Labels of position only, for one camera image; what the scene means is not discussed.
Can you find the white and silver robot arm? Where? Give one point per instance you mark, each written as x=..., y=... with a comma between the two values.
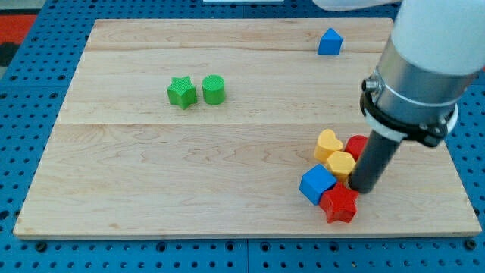
x=434, y=52

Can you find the light wooden board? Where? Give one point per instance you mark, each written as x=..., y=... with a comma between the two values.
x=121, y=162

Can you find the green cylinder block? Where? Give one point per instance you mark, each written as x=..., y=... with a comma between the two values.
x=213, y=87

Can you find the red round block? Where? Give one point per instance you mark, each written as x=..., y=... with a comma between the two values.
x=355, y=145

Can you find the blue cube block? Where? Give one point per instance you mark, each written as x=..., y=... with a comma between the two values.
x=316, y=181

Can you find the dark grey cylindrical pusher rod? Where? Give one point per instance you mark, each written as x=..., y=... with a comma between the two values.
x=375, y=157

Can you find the red star block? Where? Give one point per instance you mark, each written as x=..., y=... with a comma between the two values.
x=339, y=203

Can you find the blue triangular block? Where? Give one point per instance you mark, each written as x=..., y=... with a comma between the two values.
x=330, y=43

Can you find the yellow hexagon block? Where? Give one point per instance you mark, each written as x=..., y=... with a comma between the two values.
x=340, y=164

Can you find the green star block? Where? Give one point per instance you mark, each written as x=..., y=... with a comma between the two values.
x=182, y=92

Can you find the yellow heart block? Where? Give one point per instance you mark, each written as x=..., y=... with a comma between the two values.
x=327, y=143

